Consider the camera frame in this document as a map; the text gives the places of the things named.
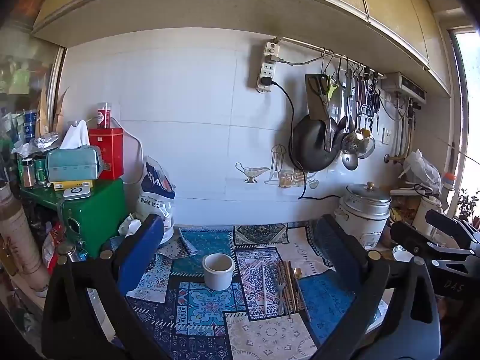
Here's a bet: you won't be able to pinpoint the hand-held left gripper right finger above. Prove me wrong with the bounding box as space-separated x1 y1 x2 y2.
314 214 442 360

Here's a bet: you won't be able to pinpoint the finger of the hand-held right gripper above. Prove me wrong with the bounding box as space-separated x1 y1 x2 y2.
390 220 480 268
425 209 480 250

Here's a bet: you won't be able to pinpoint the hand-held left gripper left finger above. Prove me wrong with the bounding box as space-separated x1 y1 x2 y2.
40 214 169 360

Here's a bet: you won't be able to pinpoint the grey chopstick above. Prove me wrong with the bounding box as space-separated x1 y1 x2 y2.
284 261 300 314

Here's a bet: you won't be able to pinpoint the brown wooden chopstick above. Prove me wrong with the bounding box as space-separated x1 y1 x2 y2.
280 262 297 315

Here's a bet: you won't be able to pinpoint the teal chopstick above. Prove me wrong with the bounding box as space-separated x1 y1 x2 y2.
277 262 293 319

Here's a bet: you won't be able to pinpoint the silver fork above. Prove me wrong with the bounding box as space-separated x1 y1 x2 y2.
268 263 292 320

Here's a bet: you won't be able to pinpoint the white ceramic cup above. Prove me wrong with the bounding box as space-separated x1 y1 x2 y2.
202 253 236 291

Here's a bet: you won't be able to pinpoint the white chopstick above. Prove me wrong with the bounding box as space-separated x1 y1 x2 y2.
261 265 268 315

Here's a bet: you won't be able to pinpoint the patterned rim plate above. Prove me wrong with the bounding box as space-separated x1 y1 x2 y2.
392 245 415 263

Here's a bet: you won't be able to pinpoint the white thermos bottle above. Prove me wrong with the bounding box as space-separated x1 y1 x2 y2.
412 194 443 239

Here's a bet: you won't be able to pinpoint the crumpled white tissue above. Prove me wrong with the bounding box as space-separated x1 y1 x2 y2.
118 214 143 238

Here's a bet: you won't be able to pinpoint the white rice cooker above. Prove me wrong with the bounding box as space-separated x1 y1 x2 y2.
334 182 392 250

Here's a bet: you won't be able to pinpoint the white blue printed bag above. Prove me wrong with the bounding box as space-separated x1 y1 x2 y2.
136 155 176 220

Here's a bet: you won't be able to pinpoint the green metal box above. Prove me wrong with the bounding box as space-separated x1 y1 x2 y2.
56 178 128 259

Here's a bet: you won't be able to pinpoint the white plastic bag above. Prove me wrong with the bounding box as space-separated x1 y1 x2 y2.
399 150 443 194

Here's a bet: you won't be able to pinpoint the solid steel ladle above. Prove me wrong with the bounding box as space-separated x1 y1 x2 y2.
340 152 360 171

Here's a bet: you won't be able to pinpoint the brass gas pipes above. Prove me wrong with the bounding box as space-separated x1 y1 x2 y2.
384 97 421 164

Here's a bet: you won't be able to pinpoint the small white device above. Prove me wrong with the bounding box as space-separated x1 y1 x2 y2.
62 187 92 200

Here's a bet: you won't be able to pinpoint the patterned patchwork tablecloth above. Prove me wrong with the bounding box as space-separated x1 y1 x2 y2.
124 223 376 360

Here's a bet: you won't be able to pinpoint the black wok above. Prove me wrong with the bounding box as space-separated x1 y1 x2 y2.
289 114 347 171

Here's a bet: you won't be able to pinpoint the slotted steel ladle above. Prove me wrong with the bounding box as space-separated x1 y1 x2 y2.
340 60 364 155

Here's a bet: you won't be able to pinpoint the red tin box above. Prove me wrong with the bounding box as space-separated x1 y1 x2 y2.
88 127 124 180

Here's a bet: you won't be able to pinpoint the flat yellow box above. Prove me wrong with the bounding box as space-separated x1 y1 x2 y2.
50 179 94 192

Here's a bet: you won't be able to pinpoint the window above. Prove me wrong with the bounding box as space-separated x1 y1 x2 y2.
448 26 480 226

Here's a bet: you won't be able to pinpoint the teal tissue box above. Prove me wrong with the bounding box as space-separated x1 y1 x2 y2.
45 120 104 182

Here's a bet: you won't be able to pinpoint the dark steel ladle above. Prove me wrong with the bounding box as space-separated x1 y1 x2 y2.
337 62 351 130

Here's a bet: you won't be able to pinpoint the beige patterned cylinder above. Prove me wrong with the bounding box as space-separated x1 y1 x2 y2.
0 182 51 297

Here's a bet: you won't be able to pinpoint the green spice jar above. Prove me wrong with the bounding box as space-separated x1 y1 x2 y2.
34 158 49 186

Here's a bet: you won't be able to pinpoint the brown spice jar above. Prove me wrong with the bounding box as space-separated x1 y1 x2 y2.
22 157 36 189

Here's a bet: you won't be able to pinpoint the steel cleaver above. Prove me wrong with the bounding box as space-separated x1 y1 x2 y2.
305 74 336 152

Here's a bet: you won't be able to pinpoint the crumpled foil wrap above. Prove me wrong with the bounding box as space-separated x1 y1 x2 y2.
13 133 61 156

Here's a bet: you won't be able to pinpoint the white water heater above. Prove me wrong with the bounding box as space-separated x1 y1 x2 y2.
380 72 428 102

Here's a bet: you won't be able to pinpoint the green peeler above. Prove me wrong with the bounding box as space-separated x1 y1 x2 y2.
327 75 340 102

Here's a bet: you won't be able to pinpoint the white power strip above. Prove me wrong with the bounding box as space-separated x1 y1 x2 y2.
256 41 281 94

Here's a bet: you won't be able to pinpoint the round wire strainer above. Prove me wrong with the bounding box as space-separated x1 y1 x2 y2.
358 135 376 159

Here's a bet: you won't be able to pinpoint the black power cable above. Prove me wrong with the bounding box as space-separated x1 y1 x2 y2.
260 76 344 200

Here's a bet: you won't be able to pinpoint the black handled kitchen scissors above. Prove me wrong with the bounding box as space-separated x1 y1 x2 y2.
309 74 334 121

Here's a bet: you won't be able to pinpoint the grey cable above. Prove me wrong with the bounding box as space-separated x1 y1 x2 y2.
278 53 340 65

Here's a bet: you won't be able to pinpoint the metal hanging rail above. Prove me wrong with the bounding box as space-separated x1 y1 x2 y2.
277 37 384 77

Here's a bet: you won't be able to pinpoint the yellow wall cabinet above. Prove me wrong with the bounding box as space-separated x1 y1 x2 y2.
32 0 452 98

